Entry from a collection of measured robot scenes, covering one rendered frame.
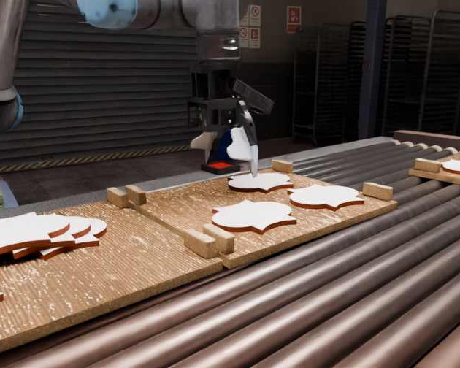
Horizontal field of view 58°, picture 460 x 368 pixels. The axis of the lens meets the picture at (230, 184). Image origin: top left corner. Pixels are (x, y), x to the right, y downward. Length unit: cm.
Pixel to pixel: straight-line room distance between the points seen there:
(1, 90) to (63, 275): 70
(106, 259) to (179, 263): 10
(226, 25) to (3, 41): 57
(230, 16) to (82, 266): 45
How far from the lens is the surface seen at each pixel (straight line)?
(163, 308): 50
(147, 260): 58
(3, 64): 114
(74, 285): 54
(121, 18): 67
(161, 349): 45
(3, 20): 110
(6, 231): 66
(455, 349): 49
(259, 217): 70
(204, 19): 73
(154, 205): 79
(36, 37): 544
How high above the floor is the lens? 119
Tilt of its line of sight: 16 degrees down
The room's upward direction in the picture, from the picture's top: straight up
